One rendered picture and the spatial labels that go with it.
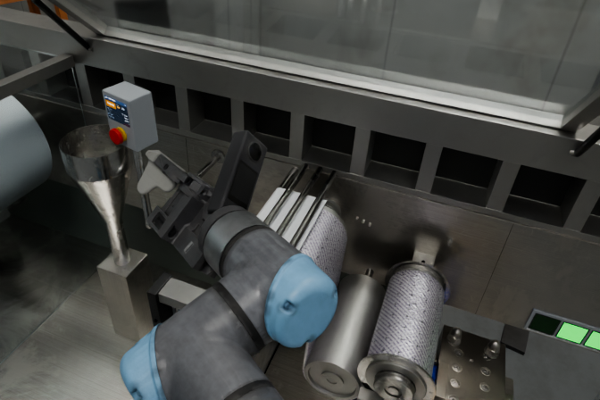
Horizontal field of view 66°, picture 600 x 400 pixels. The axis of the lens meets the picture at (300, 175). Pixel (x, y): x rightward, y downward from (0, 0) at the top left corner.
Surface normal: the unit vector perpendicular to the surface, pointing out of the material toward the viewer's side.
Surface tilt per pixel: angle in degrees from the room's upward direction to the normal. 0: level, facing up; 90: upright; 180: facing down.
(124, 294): 90
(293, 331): 81
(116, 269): 0
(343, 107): 90
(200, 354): 9
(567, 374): 0
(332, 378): 90
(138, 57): 90
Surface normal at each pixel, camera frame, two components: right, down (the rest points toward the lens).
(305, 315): 0.58, 0.35
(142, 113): 0.83, 0.36
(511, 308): -0.36, 0.52
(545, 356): 0.06, -0.82
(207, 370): -0.11, -0.73
